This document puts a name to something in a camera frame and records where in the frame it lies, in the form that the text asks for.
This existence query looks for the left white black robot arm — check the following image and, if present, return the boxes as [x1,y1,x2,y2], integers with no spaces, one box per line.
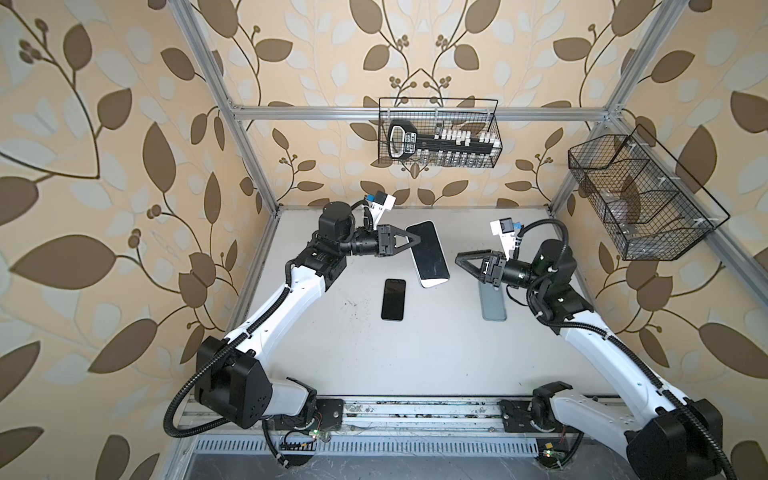
[163,192,421,438]

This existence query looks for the aluminium front rail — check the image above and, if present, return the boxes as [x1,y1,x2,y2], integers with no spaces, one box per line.
[188,390,650,461]

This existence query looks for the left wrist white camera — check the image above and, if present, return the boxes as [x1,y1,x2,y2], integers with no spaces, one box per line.
[365,191,396,229]

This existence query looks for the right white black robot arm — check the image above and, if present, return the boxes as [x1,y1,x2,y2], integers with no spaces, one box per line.
[455,218,737,479]

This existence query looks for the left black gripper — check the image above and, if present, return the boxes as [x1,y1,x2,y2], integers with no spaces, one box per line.
[333,227,417,260]

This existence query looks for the wrist white camera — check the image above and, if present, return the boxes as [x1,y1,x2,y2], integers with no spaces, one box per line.
[365,191,396,229]
[490,217,522,259]

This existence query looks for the back wall wire basket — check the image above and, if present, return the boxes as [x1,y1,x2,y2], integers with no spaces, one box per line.
[377,95,503,169]

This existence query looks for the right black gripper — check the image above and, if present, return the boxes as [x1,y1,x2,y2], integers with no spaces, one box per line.
[457,249,548,296]

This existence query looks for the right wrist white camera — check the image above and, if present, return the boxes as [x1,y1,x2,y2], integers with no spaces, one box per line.
[490,217,522,259]

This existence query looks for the light blue phone case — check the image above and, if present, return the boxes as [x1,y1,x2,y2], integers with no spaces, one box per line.
[478,283,507,322]

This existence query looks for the right wall wire basket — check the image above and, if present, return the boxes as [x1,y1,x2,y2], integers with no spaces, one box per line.
[568,125,731,261]

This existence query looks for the black smartphone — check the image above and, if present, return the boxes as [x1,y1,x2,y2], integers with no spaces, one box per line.
[406,220,450,289]
[381,279,406,321]

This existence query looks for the black tool with white bits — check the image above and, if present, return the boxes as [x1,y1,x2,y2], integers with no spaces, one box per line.
[384,120,502,165]

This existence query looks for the wall wire basket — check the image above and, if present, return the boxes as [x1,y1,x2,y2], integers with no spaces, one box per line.
[377,95,503,169]
[568,125,731,261]

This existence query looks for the aluminium frame bars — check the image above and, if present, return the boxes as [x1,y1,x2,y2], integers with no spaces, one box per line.
[167,1,767,309]

